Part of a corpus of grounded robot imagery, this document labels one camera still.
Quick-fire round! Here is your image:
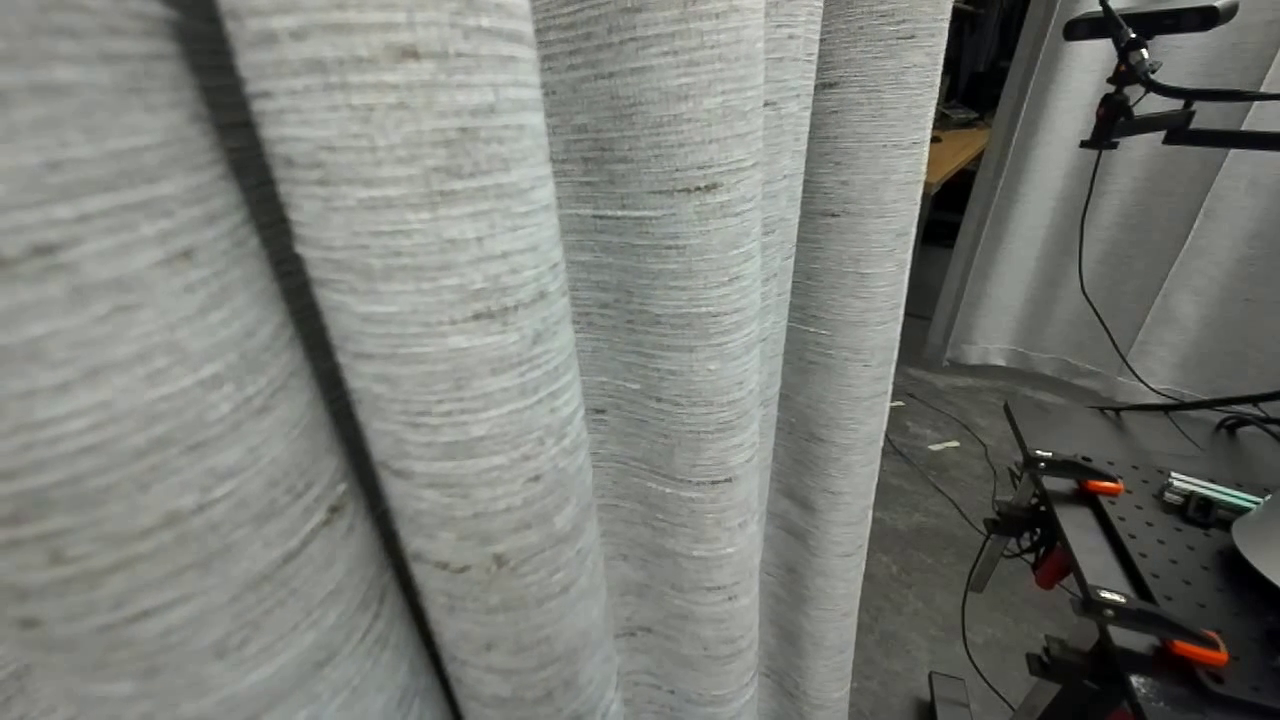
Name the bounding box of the grey woven fabric curtain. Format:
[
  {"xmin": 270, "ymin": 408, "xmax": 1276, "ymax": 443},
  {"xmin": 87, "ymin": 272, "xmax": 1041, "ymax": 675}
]
[{"xmin": 0, "ymin": 0, "xmax": 959, "ymax": 720}]

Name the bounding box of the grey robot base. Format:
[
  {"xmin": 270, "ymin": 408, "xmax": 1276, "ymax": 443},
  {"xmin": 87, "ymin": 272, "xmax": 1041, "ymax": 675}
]
[{"xmin": 1229, "ymin": 487, "xmax": 1280, "ymax": 594}]

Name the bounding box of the wooden furniture piece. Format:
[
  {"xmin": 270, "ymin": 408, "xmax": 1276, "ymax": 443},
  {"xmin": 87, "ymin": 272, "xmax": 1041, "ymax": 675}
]
[{"xmin": 925, "ymin": 116, "xmax": 1002, "ymax": 200}]

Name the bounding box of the red clamp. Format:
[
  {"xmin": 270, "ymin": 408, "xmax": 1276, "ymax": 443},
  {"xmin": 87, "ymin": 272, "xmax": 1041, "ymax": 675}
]
[{"xmin": 1030, "ymin": 535, "xmax": 1082, "ymax": 594}]

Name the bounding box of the grey background partition panel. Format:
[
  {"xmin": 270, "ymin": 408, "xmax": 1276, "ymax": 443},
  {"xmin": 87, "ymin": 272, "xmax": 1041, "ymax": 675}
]
[{"xmin": 925, "ymin": 0, "xmax": 1280, "ymax": 408}]

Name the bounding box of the black perforated breadboard table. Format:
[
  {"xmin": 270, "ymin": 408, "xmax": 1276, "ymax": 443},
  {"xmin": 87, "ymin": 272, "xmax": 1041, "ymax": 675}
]
[{"xmin": 1002, "ymin": 398, "xmax": 1280, "ymax": 720}]

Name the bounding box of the green and white box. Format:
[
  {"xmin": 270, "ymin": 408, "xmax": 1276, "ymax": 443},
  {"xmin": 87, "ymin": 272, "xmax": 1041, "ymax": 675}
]
[{"xmin": 1158, "ymin": 467, "xmax": 1270, "ymax": 527}]

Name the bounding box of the black floor cable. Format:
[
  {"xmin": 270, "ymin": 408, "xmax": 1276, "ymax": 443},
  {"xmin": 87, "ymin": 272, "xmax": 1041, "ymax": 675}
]
[{"xmin": 886, "ymin": 434, "xmax": 1023, "ymax": 714}]

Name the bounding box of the thin black camera cable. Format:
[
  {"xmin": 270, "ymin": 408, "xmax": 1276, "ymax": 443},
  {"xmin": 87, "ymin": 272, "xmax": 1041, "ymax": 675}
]
[{"xmin": 1071, "ymin": 140, "xmax": 1169, "ymax": 400}]

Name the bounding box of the small orange-handled black clamp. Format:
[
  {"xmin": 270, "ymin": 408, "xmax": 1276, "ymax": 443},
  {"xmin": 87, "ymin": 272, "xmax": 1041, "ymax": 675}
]
[{"xmin": 1016, "ymin": 448, "xmax": 1134, "ymax": 508}]

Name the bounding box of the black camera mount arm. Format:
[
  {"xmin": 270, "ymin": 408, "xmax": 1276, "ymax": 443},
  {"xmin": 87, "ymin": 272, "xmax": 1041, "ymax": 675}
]
[{"xmin": 1076, "ymin": 36, "xmax": 1280, "ymax": 157}]

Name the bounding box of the black stereo camera bar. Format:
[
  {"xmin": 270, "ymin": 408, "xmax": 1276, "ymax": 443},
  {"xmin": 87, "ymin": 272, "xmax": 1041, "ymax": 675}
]
[{"xmin": 1060, "ymin": 0, "xmax": 1244, "ymax": 43}]

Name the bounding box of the large orange-handled black clamp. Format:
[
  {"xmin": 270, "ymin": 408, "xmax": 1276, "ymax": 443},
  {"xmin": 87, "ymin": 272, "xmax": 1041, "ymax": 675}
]
[{"xmin": 1023, "ymin": 594, "xmax": 1237, "ymax": 680}]

